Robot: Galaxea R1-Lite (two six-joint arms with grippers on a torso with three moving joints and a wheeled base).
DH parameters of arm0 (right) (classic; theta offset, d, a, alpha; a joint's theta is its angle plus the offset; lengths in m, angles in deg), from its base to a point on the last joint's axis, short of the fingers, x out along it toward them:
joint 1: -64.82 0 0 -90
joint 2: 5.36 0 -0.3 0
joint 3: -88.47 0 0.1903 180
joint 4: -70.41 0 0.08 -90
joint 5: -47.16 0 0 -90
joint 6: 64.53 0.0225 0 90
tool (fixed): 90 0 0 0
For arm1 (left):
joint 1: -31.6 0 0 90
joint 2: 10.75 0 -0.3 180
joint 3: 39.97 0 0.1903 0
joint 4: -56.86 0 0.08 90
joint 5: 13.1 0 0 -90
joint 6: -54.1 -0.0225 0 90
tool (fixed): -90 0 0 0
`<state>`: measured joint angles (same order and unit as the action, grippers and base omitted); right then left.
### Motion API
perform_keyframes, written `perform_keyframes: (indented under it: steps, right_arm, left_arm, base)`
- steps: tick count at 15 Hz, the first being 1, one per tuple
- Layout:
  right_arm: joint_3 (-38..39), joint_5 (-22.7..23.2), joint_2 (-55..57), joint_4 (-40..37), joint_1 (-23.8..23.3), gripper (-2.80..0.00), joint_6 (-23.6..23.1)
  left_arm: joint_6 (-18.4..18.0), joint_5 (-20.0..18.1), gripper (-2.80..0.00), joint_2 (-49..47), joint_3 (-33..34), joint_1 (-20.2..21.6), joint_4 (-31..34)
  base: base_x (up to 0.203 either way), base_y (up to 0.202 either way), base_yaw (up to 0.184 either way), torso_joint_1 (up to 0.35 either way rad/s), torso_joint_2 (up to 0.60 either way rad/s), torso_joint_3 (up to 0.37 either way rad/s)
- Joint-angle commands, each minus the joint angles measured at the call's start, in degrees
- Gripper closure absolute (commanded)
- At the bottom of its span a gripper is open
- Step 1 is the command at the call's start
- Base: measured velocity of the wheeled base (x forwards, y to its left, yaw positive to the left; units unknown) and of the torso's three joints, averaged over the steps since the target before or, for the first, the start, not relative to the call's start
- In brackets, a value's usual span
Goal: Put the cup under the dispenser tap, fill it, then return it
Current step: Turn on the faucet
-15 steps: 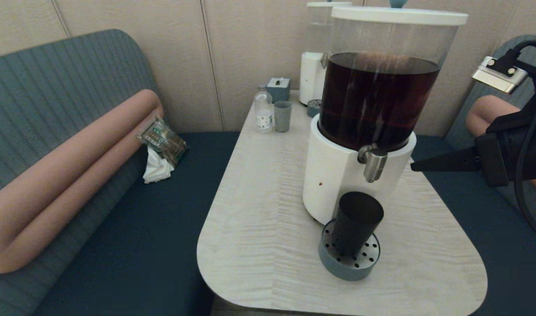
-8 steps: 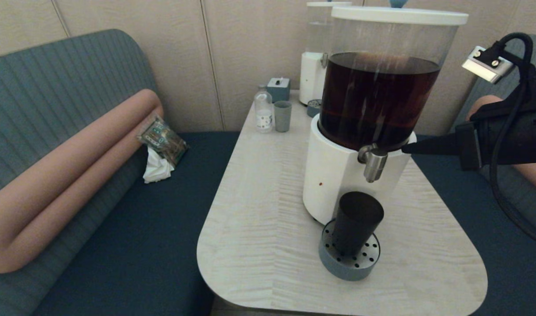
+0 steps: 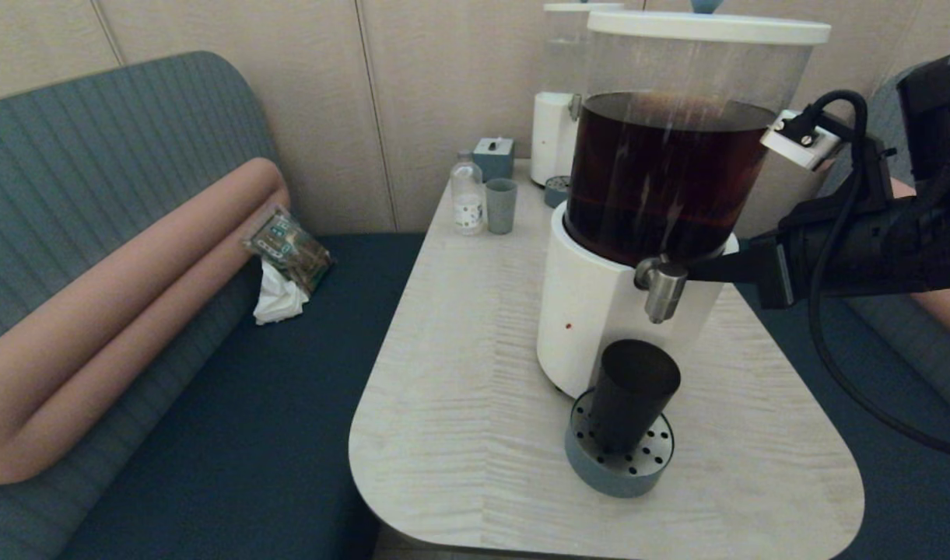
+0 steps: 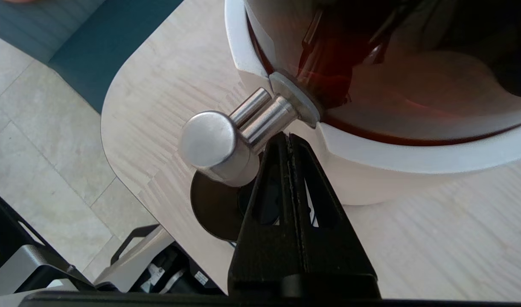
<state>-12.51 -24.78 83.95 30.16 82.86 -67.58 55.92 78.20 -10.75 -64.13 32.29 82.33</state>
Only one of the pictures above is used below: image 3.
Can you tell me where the blue-grey tissue box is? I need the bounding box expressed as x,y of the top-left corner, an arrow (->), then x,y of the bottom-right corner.
472,137 -> 515,183

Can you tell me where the pink cylindrical bolster cushion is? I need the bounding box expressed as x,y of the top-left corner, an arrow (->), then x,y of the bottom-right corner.
0,158 -> 291,485
889,176 -> 950,348

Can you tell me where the small white dispenser lid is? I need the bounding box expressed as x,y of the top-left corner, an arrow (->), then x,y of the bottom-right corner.
543,0 -> 623,15

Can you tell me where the white dispenser lid blue knob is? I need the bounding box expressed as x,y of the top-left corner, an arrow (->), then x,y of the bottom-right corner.
587,0 -> 832,46

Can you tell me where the white crumpled tissue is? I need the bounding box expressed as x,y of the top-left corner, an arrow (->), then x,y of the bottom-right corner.
253,259 -> 310,325

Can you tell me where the large blue perforated drip tray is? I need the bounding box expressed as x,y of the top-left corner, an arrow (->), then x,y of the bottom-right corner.
565,387 -> 675,499

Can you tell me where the black right camera cable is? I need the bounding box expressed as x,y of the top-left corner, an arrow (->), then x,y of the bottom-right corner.
800,89 -> 950,460

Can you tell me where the small empty beverage dispenser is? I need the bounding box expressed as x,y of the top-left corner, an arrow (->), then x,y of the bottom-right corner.
529,12 -> 600,187

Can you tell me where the black plastic cup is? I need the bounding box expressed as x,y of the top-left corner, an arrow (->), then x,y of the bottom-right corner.
589,338 -> 682,456

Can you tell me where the green snack packet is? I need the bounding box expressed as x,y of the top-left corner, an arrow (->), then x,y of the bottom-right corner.
244,205 -> 335,296

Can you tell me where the teal upholstered booth sofa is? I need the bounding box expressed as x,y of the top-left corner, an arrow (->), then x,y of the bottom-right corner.
0,51 -> 425,560
731,62 -> 950,560

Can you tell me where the large tea beverage dispenser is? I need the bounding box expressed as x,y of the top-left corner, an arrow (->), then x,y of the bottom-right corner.
537,33 -> 808,401

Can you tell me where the steel dispenser tap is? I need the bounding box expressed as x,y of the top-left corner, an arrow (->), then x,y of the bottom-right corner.
634,254 -> 689,324

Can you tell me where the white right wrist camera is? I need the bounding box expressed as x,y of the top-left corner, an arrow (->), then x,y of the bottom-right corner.
761,109 -> 843,171

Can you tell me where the grey-blue plastic cup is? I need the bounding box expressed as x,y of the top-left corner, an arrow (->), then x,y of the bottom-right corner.
485,179 -> 517,236

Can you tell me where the clear plastic bottle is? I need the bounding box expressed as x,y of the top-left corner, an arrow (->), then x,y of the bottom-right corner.
450,150 -> 486,236

